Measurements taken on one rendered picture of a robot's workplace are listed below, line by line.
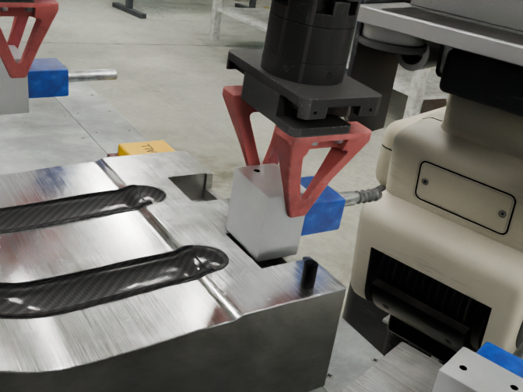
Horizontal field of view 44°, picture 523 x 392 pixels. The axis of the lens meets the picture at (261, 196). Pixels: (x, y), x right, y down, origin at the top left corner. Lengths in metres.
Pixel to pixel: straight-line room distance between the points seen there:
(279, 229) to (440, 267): 0.35
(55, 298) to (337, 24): 0.25
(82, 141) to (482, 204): 0.51
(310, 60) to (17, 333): 0.24
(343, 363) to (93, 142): 0.50
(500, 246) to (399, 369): 0.36
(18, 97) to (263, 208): 0.30
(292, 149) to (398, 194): 0.44
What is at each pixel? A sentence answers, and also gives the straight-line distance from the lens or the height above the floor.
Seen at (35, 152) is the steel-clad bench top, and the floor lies 0.80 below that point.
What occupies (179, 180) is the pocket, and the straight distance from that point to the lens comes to 0.59.
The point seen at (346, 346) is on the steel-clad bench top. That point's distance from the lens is 0.56.
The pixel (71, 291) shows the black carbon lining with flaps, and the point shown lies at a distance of 0.45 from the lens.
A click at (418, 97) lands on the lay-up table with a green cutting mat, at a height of 0.26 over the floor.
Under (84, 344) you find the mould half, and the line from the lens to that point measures 0.40.
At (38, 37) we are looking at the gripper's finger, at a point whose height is 0.98.
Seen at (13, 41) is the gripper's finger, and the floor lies 0.97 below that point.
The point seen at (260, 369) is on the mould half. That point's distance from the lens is 0.46.
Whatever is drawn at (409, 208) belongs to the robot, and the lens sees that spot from 0.82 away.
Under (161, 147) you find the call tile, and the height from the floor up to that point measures 0.84.
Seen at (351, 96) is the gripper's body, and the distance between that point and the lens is 0.42.
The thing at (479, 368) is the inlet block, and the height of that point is 0.88.
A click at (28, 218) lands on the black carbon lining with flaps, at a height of 0.88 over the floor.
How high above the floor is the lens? 1.13
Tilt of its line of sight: 25 degrees down
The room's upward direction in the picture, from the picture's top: 9 degrees clockwise
